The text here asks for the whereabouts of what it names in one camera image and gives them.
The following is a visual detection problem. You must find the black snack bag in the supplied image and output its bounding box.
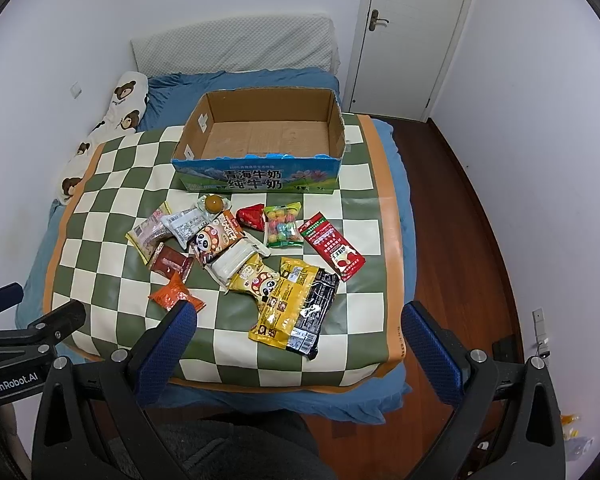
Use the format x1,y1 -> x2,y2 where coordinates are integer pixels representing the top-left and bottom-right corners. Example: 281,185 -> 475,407
286,268 -> 340,360

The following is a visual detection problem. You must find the white wafer packet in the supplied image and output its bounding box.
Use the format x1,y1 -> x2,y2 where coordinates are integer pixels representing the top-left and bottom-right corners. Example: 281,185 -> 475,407
204,234 -> 272,292

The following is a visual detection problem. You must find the white wall outlet right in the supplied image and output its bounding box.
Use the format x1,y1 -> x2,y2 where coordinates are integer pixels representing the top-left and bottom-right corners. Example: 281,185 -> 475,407
532,309 -> 550,359

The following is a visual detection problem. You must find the cardboard milk box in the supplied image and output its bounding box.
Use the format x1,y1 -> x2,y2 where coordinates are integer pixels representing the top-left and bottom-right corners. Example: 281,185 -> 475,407
172,87 -> 346,193

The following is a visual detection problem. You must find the white bear-print pillow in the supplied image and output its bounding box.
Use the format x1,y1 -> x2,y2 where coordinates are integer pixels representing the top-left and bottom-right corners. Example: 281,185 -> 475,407
57,72 -> 148,205

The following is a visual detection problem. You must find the colourful candy bag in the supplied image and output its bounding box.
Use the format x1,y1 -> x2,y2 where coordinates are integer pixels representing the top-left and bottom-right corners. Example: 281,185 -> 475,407
263,202 -> 302,248

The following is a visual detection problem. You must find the yellow large snack bag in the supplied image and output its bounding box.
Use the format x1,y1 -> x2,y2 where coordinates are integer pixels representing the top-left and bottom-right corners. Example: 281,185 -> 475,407
249,257 -> 318,352

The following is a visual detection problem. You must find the grey checkered pillow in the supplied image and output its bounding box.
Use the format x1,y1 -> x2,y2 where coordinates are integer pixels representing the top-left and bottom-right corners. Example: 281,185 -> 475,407
131,14 -> 340,76

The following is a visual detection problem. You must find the red strawberry snack packet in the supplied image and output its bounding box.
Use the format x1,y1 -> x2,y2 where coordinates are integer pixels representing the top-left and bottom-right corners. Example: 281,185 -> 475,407
299,212 -> 366,282

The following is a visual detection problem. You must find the yellow panda snack packet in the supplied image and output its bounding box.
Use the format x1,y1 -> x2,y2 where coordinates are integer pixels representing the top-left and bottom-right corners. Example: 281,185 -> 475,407
227,252 -> 279,311

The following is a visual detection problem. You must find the round jelly cup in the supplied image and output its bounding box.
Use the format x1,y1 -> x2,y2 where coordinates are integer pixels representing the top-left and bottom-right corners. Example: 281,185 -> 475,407
196,194 -> 230,220

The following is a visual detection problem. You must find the white door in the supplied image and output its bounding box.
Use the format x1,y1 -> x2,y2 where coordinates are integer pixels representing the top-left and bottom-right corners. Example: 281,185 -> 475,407
343,0 -> 471,122

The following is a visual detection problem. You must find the dark red snack packet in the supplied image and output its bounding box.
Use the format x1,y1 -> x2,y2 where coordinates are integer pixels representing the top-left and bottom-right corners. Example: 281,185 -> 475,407
149,243 -> 194,283

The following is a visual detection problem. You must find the pink beige snack packet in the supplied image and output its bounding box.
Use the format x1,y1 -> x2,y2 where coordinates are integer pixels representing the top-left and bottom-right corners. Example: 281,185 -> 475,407
125,202 -> 171,264

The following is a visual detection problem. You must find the red triangular snack packet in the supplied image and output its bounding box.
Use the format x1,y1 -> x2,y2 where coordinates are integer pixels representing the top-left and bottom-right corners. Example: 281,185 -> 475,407
236,204 -> 265,232

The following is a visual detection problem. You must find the metal door handle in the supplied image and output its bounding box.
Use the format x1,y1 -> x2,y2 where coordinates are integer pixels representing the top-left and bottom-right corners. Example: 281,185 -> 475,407
368,9 -> 390,32

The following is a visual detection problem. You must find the orange small snack packet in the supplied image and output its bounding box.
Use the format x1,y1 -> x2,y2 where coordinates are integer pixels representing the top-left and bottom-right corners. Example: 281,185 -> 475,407
148,273 -> 206,312

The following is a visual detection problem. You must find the orange panda snack packet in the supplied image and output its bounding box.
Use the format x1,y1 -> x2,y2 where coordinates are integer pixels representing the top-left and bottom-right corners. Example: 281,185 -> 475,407
188,210 -> 245,266

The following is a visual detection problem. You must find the white grey snack packet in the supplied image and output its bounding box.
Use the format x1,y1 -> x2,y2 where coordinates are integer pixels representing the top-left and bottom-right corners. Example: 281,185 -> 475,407
160,207 -> 208,250

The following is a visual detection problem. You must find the green checkered mat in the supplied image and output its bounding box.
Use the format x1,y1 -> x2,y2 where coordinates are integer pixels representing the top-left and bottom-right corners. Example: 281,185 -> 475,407
42,114 -> 405,393

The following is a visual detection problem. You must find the white wall socket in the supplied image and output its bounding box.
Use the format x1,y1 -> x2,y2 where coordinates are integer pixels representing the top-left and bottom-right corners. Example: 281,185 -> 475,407
70,82 -> 82,99

